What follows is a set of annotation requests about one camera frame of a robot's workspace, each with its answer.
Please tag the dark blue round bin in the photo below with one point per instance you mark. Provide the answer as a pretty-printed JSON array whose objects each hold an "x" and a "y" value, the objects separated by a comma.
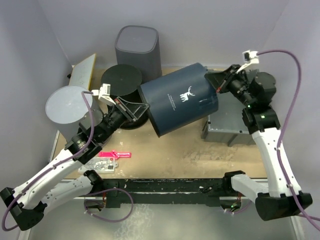
[{"x": 178, "y": 98}]

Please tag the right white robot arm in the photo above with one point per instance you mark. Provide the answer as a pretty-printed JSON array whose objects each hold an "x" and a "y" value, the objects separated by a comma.
[{"x": 283, "y": 197}]

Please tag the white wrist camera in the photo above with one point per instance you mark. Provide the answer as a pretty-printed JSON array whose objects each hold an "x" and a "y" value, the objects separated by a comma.
[
  {"x": 104, "y": 94},
  {"x": 250, "y": 57}
]

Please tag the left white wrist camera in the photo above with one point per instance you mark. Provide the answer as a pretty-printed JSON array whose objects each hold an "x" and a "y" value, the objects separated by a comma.
[{"x": 104, "y": 94}]

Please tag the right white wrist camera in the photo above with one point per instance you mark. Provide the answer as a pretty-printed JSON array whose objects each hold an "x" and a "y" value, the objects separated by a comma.
[{"x": 250, "y": 57}]

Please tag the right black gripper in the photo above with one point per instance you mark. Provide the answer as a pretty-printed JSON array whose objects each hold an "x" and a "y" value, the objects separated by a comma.
[{"x": 217, "y": 80}]

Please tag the light grey round bin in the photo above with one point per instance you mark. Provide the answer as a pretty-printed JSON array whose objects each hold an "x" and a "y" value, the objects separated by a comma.
[{"x": 66, "y": 108}]

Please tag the pink plastic clip tool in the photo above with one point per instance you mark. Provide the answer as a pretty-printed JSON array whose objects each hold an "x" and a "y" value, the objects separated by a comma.
[{"x": 114, "y": 154}]

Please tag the large black round bucket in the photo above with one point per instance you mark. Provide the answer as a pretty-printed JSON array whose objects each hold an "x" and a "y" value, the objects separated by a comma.
[{"x": 122, "y": 80}]

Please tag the aluminium table frame rail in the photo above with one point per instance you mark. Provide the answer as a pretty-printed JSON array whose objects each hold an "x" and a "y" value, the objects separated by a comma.
[{"x": 176, "y": 155}]

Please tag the small whiteboard yellow edge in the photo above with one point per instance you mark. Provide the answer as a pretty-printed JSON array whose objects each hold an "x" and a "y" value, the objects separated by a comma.
[{"x": 82, "y": 72}]

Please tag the white printed card package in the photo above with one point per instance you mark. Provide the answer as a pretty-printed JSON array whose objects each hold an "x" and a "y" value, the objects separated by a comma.
[{"x": 101, "y": 165}]

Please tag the dark grey mesh basket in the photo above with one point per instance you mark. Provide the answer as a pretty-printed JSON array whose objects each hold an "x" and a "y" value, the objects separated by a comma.
[{"x": 139, "y": 46}]

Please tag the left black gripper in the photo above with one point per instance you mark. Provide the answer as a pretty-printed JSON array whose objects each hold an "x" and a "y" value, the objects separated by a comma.
[{"x": 134, "y": 110}]

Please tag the grey rectangular plastic crate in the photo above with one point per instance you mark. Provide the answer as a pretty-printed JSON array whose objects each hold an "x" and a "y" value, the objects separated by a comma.
[{"x": 226, "y": 125}]

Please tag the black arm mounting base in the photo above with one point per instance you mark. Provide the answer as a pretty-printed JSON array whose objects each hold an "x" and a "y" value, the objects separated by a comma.
[{"x": 176, "y": 191}]

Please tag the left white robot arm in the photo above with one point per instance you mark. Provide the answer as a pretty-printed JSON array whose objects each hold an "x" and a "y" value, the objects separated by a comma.
[{"x": 32, "y": 200}]

